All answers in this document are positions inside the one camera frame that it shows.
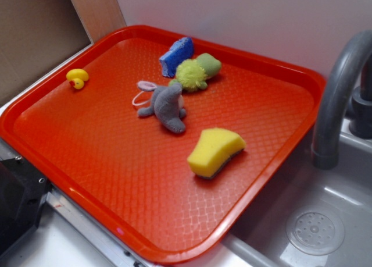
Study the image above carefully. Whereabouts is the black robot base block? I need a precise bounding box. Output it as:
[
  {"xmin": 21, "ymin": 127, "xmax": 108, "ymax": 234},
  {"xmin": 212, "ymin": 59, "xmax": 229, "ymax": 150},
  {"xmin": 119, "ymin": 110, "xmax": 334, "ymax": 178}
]
[{"xmin": 1, "ymin": 156, "xmax": 51, "ymax": 258}]

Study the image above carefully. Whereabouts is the yellow sponge with grey pad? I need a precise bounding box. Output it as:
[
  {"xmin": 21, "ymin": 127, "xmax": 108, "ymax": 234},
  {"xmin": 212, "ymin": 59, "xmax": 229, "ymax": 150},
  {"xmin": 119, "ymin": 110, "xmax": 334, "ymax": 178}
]
[{"xmin": 187, "ymin": 127, "xmax": 246, "ymax": 179}]

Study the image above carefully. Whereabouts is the blue sponge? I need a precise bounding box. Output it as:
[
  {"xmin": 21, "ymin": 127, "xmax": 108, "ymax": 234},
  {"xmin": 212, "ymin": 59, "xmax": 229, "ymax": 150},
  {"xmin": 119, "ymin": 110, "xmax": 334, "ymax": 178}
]
[{"xmin": 159, "ymin": 37, "xmax": 194, "ymax": 77}]

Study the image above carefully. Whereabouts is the red plastic tray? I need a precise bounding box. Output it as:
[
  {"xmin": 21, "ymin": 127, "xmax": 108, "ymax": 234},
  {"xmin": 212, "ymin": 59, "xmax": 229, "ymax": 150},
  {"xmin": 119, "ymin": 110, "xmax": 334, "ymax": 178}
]
[{"xmin": 1, "ymin": 26, "xmax": 326, "ymax": 265}]

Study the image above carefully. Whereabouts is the grey plush bunny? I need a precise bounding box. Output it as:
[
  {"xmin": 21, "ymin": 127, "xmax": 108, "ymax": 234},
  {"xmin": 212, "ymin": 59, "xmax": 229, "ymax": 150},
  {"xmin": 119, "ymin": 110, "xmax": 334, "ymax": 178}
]
[{"xmin": 132, "ymin": 81, "xmax": 186, "ymax": 134}]

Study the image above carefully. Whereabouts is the green plush toy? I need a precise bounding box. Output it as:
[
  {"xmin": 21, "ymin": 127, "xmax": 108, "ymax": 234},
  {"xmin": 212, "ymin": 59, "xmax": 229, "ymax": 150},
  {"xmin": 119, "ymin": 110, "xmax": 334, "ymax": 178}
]
[{"xmin": 168, "ymin": 53, "xmax": 222, "ymax": 92}]

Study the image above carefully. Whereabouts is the yellow rubber duck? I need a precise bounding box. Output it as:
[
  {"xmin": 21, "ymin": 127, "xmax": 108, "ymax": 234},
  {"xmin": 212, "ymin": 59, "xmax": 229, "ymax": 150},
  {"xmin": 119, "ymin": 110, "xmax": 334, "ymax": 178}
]
[{"xmin": 66, "ymin": 69, "xmax": 90, "ymax": 90}]

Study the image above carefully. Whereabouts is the light wooden board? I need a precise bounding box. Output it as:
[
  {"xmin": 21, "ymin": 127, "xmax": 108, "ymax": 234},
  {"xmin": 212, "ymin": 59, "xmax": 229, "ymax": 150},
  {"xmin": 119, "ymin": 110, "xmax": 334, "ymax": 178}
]
[{"xmin": 71, "ymin": 0, "xmax": 127, "ymax": 43}]

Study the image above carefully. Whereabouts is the grey plastic sink basin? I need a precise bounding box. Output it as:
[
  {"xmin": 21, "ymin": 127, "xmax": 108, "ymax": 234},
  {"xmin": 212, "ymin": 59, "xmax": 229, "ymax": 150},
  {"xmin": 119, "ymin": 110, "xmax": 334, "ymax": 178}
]
[{"xmin": 223, "ymin": 120, "xmax": 371, "ymax": 266}]

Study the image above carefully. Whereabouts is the round sink drain cover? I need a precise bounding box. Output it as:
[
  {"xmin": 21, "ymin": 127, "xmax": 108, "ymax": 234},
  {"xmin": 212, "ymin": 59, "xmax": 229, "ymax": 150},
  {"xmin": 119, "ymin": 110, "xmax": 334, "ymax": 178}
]
[{"xmin": 286, "ymin": 206, "xmax": 345, "ymax": 256}]

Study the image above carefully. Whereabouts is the dark grey faucet knob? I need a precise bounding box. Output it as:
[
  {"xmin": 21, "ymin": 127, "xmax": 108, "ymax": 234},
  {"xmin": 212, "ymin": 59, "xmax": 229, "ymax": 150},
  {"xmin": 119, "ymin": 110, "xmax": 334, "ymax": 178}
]
[{"xmin": 349, "ymin": 58, "xmax": 371, "ymax": 139}]

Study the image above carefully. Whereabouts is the brown cardboard panel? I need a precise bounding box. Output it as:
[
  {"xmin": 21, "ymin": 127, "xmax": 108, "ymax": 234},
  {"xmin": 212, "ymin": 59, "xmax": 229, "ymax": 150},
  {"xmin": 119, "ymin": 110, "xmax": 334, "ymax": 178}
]
[{"xmin": 1, "ymin": 0, "xmax": 90, "ymax": 105}]

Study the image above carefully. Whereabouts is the grey toy faucet spout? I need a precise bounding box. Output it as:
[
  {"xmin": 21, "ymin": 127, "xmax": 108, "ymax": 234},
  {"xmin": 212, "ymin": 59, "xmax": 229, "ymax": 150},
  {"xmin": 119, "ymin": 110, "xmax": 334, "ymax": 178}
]
[{"xmin": 311, "ymin": 30, "xmax": 371, "ymax": 170}]

